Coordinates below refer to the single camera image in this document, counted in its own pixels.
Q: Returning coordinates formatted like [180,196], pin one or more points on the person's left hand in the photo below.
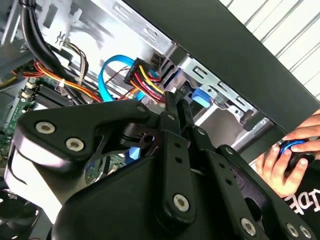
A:
[275,175]

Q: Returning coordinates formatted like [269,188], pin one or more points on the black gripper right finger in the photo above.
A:
[225,170]

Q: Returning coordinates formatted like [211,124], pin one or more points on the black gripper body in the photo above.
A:
[120,212]

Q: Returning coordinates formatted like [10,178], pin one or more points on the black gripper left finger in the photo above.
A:
[57,135]

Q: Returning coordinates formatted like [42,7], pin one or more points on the person's right hand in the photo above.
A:
[312,130]

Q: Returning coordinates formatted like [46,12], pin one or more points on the hard disk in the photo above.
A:
[201,97]

